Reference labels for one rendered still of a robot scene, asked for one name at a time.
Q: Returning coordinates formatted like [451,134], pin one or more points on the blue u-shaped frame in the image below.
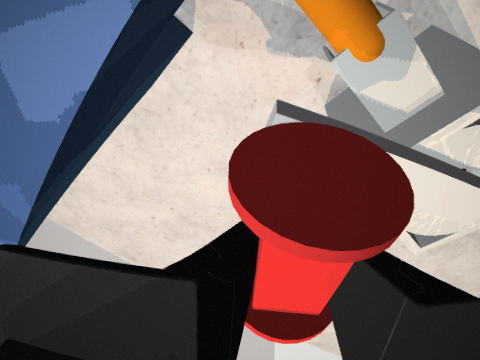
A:
[70,71]

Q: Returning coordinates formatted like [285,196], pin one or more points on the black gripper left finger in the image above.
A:
[98,310]

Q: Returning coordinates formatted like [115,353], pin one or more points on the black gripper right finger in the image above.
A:
[386,309]

